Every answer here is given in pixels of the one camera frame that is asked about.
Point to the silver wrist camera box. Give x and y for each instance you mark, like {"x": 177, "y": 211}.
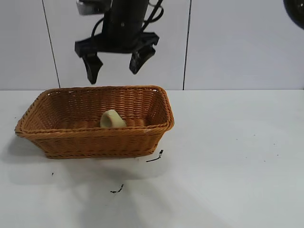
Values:
{"x": 91, "y": 6}

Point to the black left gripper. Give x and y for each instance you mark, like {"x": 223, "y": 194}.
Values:
{"x": 121, "y": 40}

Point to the pale yellow egg yolk pastry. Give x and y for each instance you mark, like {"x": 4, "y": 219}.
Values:
{"x": 111, "y": 120}

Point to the brown woven wicker basket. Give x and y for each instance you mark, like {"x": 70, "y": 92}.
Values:
{"x": 95, "y": 142}

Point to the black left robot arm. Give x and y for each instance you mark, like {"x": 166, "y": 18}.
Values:
{"x": 127, "y": 10}

